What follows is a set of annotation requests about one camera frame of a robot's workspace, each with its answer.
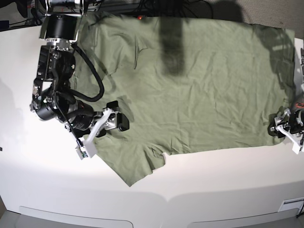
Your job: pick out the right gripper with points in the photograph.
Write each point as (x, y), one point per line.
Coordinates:
(81, 118)

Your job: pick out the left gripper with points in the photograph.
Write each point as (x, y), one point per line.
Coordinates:
(294, 119)

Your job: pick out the green T-shirt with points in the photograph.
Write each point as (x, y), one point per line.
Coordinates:
(186, 85)

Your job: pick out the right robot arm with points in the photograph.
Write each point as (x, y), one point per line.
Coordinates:
(52, 95)

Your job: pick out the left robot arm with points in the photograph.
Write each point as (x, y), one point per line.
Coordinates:
(299, 101)

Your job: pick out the white label sticker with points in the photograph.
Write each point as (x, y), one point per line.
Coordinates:
(292, 204)

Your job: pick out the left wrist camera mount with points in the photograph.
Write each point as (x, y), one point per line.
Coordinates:
(298, 142)

